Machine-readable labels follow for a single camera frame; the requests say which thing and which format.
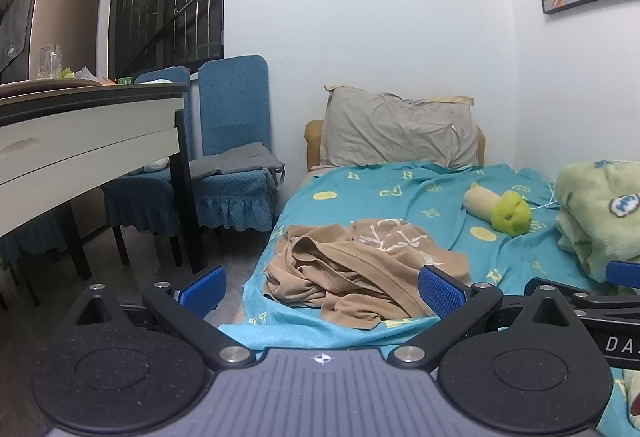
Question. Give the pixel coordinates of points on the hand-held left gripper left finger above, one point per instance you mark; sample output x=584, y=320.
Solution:
x=202, y=291

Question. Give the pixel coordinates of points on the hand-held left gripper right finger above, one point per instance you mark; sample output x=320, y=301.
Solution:
x=441, y=294

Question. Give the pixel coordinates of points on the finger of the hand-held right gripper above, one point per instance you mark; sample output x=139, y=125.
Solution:
x=625, y=273

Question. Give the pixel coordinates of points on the tan garment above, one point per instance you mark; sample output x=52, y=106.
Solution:
x=340, y=277

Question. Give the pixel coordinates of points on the cream animal print blanket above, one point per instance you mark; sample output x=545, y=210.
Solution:
x=633, y=392

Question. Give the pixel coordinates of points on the green fleece blanket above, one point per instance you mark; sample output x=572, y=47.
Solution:
x=595, y=212

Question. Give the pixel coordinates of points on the bed with teal sheet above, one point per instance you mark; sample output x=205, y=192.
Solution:
x=450, y=217

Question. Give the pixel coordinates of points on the green and cream plush toy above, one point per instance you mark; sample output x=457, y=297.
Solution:
x=507, y=214

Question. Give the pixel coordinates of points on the blue covered chair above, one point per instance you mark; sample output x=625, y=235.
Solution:
x=232, y=102
x=30, y=237
x=145, y=202

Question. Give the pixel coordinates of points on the grey seat cushion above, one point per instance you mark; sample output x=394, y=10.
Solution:
x=235, y=159

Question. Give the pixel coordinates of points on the grey pillow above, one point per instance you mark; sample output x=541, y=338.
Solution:
x=395, y=132

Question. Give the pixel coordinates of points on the white table with black legs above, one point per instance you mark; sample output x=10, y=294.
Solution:
x=75, y=132

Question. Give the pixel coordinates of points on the small green bowl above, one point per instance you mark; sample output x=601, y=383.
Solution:
x=125, y=80

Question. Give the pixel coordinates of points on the bronze refrigerator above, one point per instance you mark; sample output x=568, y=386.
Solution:
x=60, y=17

